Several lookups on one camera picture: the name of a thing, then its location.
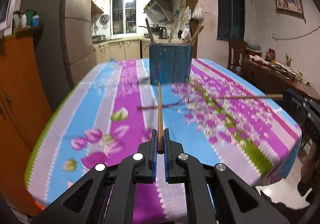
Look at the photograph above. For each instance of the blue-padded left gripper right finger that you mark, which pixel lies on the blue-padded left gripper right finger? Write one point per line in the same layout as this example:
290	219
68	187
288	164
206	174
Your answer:
182	168

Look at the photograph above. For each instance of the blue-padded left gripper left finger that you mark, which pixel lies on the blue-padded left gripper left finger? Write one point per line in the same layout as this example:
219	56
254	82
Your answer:
121	181

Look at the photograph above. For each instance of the wooden chopstick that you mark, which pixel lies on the wooden chopstick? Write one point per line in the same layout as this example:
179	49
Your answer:
172	31
160	146
195	35
268	96
149	31

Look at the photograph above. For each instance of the kitchen base cabinets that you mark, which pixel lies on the kitchen base cabinets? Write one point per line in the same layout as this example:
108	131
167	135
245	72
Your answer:
121	49

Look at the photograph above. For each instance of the kitchen window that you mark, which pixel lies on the kitchen window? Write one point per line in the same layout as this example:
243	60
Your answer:
123	17

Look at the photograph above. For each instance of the dark wooden side table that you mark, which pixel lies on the dark wooden side table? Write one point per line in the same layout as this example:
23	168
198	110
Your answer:
269	81

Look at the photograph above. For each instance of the colourful floral tablecloth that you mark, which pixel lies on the colourful floral tablecloth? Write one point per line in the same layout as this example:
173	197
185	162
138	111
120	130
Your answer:
239	142

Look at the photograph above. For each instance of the wooden chair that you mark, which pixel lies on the wooden chair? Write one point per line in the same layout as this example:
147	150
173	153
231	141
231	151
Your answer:
236	55

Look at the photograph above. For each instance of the blue perforated utensil holder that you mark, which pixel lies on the blue perforated utensil holder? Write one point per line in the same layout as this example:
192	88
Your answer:
170	63

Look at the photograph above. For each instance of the framed elephant picture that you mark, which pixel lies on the framed elephant picture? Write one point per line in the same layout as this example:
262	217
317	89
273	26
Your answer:
290	6

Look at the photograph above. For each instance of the orange wooden cabinet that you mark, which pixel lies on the orange wooden cabinet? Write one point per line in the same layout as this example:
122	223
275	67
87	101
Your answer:
24	114

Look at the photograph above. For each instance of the dark window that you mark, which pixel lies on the dark window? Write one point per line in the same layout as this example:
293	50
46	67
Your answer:
231	20

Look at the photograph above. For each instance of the white plastic bag hanging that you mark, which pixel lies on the white plastic bag hanging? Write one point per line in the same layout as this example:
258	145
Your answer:
198	12

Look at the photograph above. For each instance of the range hood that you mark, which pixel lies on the range hood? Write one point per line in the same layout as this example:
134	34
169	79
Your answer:
159	11

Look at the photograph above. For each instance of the silver refrigerator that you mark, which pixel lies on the silver refrigerator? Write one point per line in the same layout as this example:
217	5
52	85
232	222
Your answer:
64	53

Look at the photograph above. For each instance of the white bottle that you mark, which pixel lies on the white bottle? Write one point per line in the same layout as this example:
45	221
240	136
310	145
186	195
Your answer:
23	20

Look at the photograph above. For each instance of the green container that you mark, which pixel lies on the green container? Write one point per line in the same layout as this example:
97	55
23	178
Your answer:
29	15

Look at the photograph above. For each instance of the white microwave oven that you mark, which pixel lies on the white microwave oven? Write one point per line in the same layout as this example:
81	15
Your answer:
7	10

